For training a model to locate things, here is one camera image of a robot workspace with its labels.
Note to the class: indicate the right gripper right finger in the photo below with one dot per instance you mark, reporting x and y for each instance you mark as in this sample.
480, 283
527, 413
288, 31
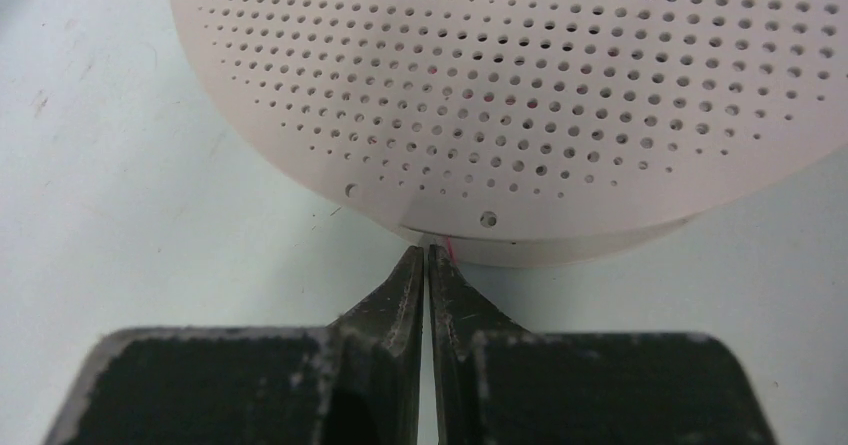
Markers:
499, 383

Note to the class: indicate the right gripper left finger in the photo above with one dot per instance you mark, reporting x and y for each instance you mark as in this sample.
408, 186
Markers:
353, 381

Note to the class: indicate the white translucent spool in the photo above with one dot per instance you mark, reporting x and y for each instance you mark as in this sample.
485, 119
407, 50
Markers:
527, 132

